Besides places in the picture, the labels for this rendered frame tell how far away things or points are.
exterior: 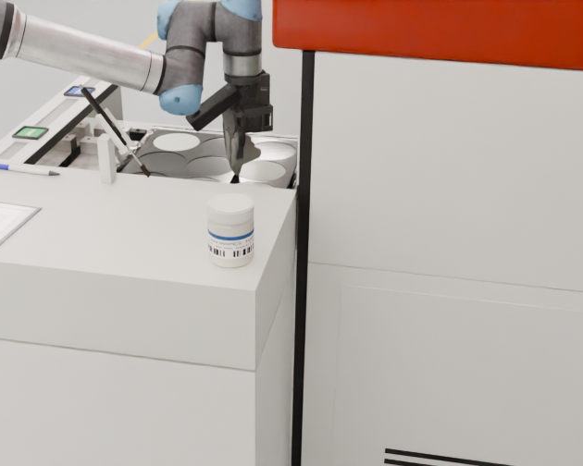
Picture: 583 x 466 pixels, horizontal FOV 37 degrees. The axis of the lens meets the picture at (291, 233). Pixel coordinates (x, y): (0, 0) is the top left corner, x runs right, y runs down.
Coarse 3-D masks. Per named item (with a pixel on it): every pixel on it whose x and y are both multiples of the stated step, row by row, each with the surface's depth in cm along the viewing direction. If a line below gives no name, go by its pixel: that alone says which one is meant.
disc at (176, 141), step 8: (160, 136) 197; (168, 136) 197; (176, 136) 197; (184, 136) 197; (192, 136) 197; (160, 144) 192; (168, 144) 192; (176, 144) 193; (184, 144) 193; (192, 144) 193
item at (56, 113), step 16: (80, 80) 210; (96, 80) 212; (64, 96) 200; (96, 96) 201; (48, 112) 191; (64, 112) 192; (16, 128) 183; (0, 144) 175; (16, 144) 176; (32, 144) 175; (0, 160) 168; (16, 160) 169
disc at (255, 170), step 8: (248, 168) 182; (256, 168) 182; (264, 168) 182; (272, 168) 182; (280, 168) 182; (248, 176) 179; (256, 176) 179; (264, 176) 179; (272, 176) 179; (280, 176) 179
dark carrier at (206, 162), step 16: (144, 144) 192; (208, 144) 193; (224, 144) 193; (256, 144) 194; (272, 144) 194; (288, 144) 194; (144, 160) 185; (160, 160) 185; (176, 160) 185; (192, 160) 185; (208, 160) 186; (224, 160) 186; (256, 160) 186; (272, 160) 186; (288, 160) 186; (160, 176) 178; (176, 176) 178; (192, 176) 178; (208, 176) 178; (224, 176) 179; (240, 176) 179; (288, 176) 179
